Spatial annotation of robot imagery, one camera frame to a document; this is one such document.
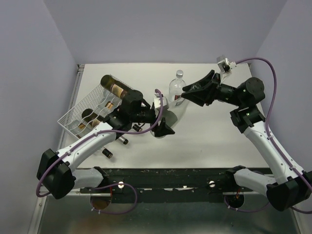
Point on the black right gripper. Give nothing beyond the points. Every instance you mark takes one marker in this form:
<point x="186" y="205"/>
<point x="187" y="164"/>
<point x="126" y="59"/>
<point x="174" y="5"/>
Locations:
<point x="206" y="96"/>

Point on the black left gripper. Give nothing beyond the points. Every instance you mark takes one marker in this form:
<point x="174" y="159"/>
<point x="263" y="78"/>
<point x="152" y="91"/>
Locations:
<point x="162" y="129"/>

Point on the square clear bottle black cap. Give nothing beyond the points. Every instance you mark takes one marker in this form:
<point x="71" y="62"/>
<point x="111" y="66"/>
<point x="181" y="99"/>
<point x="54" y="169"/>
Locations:
<point x="107" y="105"/>

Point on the square clear bottle front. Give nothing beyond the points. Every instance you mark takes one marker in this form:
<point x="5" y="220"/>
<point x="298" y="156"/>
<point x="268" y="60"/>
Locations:
<point x="107" y="153"/>

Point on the olive wine bottle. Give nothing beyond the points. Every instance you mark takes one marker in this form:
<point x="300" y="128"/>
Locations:
<point x="120" y="89"/>

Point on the dark green wine bottle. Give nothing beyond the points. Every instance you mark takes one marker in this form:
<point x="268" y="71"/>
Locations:
<point x="92" y="119"/>

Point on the tall clear wine bottle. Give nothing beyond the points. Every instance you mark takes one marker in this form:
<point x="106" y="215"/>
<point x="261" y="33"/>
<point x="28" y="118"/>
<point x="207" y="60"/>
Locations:
<point x="173" y="114"/>

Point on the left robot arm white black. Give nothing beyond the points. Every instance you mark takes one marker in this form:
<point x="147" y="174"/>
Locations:
<point x="58" y="171"/>

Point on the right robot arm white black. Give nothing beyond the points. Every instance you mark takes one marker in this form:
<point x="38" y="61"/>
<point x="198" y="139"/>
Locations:
<point x="290" y="183"/>

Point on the round clear bottle silver cap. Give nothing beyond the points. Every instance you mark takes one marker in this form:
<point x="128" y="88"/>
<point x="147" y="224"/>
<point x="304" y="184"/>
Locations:
<point x="175" y="88"/>

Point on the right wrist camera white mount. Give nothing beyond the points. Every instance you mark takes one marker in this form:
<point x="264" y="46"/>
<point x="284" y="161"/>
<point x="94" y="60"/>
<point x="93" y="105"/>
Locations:
<point x="226" y="67"/>

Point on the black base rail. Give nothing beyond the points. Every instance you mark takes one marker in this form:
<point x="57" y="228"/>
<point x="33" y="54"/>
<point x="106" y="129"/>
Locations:
<point x="166" y="185"/>

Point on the white wire wine rack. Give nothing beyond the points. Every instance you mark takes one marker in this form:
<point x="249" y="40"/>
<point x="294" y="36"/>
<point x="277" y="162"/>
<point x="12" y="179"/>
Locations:
<point x="98" y="103"/>

